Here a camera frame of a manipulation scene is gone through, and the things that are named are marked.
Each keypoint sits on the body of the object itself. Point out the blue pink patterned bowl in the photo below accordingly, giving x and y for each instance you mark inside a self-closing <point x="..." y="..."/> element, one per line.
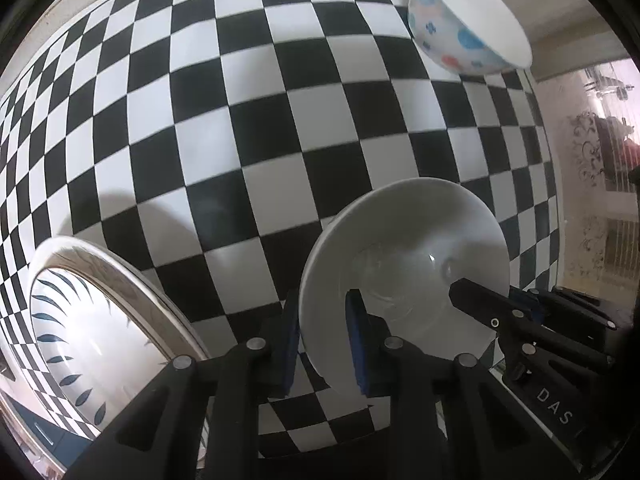
<point x="450" y="40"/>

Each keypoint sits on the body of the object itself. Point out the red floral white bowl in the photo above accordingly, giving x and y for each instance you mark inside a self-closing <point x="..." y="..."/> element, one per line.
<point x="400" y="240"/>

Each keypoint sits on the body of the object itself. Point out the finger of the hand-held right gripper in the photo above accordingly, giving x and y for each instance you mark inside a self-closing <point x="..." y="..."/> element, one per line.
<point x="565" y="305"/>
<point x="485" y="307"/>

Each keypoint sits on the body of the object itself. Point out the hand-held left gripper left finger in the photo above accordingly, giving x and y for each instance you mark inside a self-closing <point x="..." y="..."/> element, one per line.
<point x="290" y="350"/>

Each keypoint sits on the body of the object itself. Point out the frosted pattern glass door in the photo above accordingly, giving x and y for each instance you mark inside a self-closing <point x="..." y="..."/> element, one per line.
<point x="595" y="160"/>

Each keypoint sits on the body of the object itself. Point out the pink floral white plate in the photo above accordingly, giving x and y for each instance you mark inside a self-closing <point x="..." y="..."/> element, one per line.
<point x="172" y="312"/>

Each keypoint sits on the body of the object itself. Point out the blue base cabinet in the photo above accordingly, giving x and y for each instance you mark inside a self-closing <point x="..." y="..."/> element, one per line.
<point x="45" y="435"/>

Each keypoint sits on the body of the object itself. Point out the black white checkered cloth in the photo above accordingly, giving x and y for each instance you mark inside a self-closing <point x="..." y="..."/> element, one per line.
<point x="250" y="110"/>

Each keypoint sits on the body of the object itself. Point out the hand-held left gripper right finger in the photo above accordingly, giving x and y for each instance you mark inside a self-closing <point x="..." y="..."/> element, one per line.
<point x="357" y="340"/>

